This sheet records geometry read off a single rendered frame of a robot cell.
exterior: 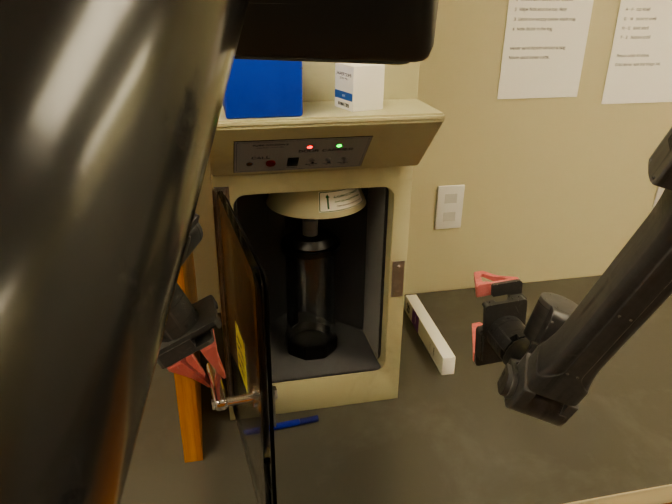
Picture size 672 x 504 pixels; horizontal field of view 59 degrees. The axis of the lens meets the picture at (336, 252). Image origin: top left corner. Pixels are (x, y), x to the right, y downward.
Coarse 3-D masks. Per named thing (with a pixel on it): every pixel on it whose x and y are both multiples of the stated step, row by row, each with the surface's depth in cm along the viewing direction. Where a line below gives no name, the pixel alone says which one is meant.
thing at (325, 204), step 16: (288, 192) 99; (304, 192) 98; (320, 192) 98; (336, 192) 99; (352, 192) 101; (272, 208) 102; (288, 208) 99; (304, 208) 98; (320, 208) 98; (336, 208) 99; (352, 208) 101
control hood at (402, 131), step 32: (224, 128) 77; (256, 128) 77; (288, 128) 78; (320, 128) 80; (352, 128) 81; (384, 128) 82; (416, 128) 83; (224, 160) 84; (384, 160) 91; (416, 160) 92
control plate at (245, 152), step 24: (240, 144) 80; (264, 144) 81; (288, 144) 82; (312, 144) 83; (336, 144) 84; (360, 144) 85; (240, 168) 86; (264, 168) 87; (288, 168) 88; (312, 168) 90
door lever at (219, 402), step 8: (208, 368) 79; (208, 376) 78; (216, 376) 77; (216, 384) 76; (216, 392) 74; (224, 392) 74; (216, 400) 73; (224, 400) 73; (232, 400) 73; (240, 400) 74; (248, 400) 74; (216, 408) 73; (224, 408) 73
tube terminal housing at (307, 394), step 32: (320, 64) 87; (384, 64) 89; (416, 64) 90; (320, 96) 89; (384, 96) 91; (416, 96) 92; (256, 192) 93; (384, 288) 108; (384, 320) 111; (224, 352) 112; (384, 352) 114; (288, 384) 109; (320, 384) 110; (352, 384) 112; (384, 384) 114
